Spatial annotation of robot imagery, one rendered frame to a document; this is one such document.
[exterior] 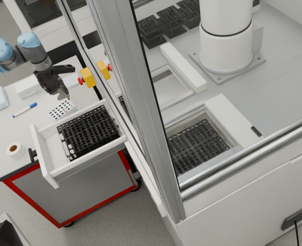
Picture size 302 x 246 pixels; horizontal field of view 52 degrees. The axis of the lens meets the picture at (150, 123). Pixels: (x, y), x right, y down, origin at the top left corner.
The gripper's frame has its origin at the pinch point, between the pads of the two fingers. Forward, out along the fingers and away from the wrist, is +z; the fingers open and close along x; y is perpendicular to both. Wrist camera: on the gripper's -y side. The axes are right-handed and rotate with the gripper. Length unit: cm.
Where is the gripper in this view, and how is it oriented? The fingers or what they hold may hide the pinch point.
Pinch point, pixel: (66, 95)
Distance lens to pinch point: 152.0
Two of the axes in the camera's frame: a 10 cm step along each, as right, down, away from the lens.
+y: -7.0, 6.3, -3.3
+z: 1.9, 6.1, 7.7
